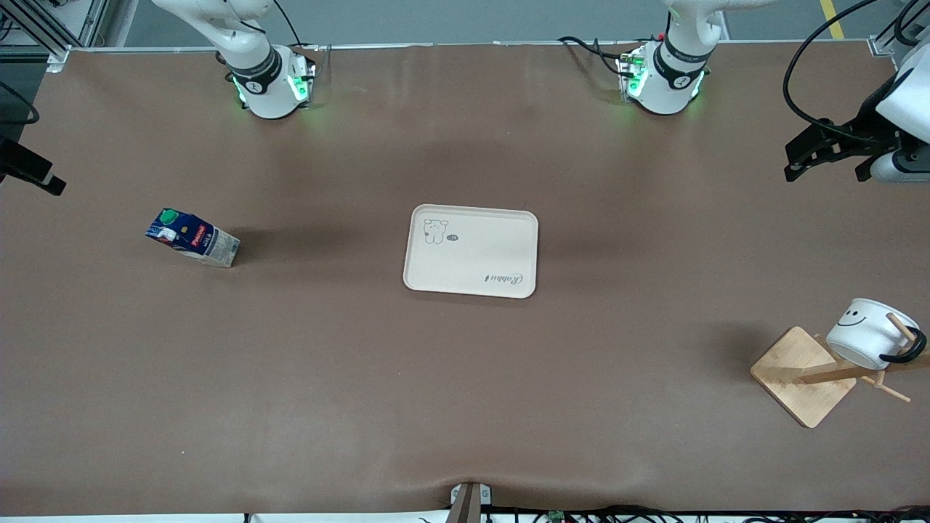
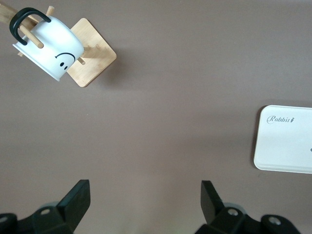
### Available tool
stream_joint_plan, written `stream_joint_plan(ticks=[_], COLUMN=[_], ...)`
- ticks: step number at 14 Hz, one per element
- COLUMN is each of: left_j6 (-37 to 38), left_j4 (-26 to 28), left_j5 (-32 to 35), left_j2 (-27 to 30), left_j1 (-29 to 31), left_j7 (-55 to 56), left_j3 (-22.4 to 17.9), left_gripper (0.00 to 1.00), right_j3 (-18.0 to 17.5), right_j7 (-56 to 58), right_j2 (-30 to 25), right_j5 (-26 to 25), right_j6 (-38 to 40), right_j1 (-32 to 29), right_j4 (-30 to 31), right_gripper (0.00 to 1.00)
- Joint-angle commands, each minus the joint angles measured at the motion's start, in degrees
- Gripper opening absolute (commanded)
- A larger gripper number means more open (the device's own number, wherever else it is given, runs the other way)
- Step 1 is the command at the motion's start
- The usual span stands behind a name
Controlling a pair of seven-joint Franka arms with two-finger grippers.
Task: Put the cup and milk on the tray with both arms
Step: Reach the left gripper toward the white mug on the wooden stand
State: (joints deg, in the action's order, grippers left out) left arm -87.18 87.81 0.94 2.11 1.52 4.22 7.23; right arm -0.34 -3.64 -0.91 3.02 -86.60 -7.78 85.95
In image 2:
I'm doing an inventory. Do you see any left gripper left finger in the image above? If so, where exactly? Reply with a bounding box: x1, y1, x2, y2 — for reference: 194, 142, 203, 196
0, 179, 91, 234

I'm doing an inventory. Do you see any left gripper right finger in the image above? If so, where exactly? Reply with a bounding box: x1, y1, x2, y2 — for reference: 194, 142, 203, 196
195, 180, 299, 234

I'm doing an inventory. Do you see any white smiley mug black handle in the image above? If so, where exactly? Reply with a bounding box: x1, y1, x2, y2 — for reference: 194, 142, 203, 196
9, 7, 85, 82

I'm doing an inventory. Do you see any cream rabbit print tray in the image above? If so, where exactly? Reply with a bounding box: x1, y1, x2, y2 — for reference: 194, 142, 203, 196
253, 104, 312, 174

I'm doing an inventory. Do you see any wooden mug rack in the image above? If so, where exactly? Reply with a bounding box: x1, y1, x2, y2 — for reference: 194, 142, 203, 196
0, 5, 117, 88

